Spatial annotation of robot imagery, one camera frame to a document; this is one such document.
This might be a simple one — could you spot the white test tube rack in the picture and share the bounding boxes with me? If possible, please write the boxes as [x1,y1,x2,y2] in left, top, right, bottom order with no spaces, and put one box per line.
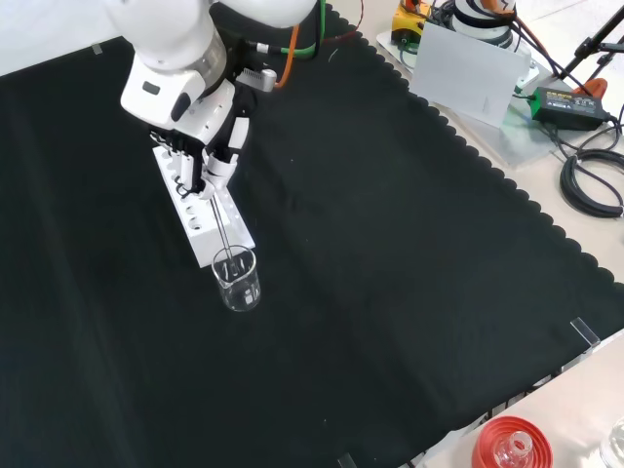
[152,144,256,269]

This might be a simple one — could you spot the clear glass beaker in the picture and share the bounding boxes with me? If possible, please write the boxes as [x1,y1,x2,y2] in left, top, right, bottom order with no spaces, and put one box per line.
[211,245,263,313]

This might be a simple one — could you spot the clear glass flask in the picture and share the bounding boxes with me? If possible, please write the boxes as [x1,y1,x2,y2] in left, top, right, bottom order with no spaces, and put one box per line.
[493,431,534,468]

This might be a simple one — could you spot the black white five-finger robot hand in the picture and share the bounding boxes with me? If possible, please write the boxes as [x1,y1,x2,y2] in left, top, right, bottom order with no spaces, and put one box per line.
[120,57,253,202]

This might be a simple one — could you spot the orange clamp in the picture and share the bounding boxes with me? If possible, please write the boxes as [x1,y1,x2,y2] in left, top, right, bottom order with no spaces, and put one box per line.
[573,77,608,99]

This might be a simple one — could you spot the clear glass rod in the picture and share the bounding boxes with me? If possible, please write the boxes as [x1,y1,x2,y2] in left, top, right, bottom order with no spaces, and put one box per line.
[209,193,241,280]

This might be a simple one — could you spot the red ribbed round ring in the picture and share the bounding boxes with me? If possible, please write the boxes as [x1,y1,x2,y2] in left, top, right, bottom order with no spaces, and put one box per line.
[471,414,555,468]

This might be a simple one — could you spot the clear glass vessel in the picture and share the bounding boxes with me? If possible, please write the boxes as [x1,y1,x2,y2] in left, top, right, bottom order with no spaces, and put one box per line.
[599,418,624,468]

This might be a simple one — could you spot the black tripod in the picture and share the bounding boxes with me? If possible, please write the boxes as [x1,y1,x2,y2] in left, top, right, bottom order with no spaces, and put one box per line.
[560,0,624,85]

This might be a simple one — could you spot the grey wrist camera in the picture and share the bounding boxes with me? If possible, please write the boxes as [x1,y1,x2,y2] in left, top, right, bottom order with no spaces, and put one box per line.
[238,67,280,95]

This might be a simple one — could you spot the orange cable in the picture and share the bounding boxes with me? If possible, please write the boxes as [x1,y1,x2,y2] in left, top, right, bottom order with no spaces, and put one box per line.
[504,9,560,67]
[274,22,302,90]

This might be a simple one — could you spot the metal base plate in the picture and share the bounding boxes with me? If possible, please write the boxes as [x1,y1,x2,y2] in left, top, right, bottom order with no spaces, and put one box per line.
[374,27,562,170]

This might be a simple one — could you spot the coiled black cable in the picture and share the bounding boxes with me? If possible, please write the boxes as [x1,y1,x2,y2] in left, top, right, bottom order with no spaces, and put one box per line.
[559,148,624,218]

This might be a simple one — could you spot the yellow stop button box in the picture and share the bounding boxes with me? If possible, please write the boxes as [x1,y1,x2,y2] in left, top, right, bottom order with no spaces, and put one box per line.
[392,0,434,46]

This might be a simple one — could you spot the black power adapter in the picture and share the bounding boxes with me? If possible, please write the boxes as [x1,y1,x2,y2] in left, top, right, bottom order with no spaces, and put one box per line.
[529,86,611,132]

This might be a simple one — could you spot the black bench cloth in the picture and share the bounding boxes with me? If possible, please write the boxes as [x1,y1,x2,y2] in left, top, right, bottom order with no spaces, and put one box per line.
[0,0,624,468]

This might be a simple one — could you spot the pale board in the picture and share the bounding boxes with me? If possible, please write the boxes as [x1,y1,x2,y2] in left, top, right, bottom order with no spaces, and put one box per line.
[410,21,531,129]

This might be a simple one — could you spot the green cable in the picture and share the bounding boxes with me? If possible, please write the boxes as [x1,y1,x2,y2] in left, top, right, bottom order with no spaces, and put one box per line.
[247,0,329,62]

